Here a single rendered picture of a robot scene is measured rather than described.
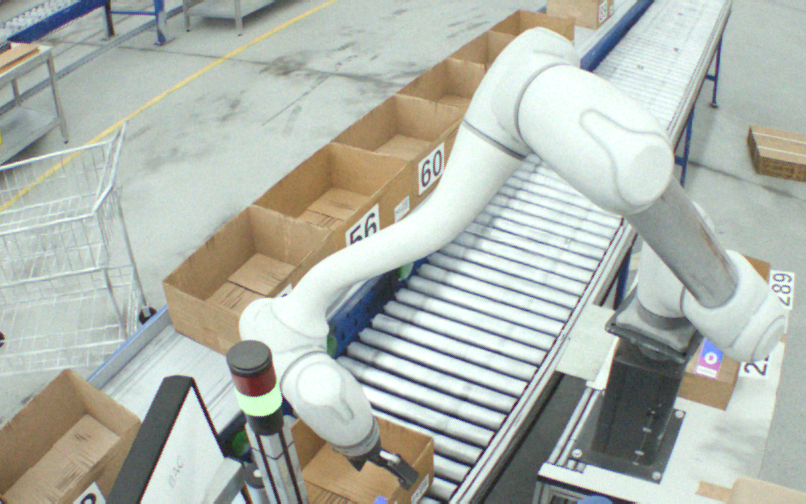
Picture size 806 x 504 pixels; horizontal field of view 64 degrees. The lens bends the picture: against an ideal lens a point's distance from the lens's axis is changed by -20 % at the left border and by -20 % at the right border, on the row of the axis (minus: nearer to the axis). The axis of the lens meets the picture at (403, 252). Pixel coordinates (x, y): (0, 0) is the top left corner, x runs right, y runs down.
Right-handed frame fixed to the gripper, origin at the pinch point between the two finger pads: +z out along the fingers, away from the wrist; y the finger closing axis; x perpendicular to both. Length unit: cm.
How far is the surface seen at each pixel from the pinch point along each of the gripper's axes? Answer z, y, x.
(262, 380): -71, 11, -12
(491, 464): 35.7, 9.8, 19.6
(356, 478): 27.6, -15.6, 1.7
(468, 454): 35.7, 3.3, 20.1
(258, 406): -68, 10, -14
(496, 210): 69, -35, 111
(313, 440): 23.5, -28.2, 5.3
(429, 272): 56, -39, 75
